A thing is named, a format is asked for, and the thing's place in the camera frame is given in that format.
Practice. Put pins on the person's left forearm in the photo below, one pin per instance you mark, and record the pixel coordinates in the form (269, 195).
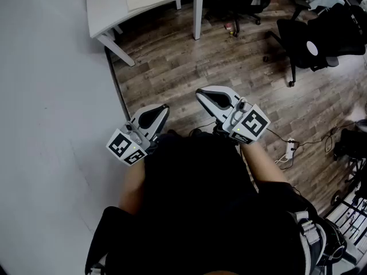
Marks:
(130, 188)

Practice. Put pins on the black equipment case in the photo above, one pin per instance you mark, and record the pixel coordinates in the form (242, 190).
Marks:
(351, 143)

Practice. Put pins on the white power strip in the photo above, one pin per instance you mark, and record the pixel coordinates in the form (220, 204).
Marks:
(290, 149)

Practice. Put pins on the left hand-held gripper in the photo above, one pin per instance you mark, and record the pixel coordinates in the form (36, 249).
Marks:
(126, 149)

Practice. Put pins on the person's black shirt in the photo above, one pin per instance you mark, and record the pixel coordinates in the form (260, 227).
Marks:
(200, 196)

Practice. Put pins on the white table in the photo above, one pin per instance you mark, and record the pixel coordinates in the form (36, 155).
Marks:
(109, 13)

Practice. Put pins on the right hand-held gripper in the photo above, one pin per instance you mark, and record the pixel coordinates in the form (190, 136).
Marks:
(252, 123)

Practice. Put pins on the black wheeled stand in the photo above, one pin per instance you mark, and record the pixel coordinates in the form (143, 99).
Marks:
(336, 198)

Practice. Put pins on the person's right forearm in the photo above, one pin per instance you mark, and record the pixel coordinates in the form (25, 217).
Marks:
(263, 168)

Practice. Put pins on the black chair with white disc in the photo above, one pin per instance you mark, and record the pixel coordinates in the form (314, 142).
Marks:
(292, 39)

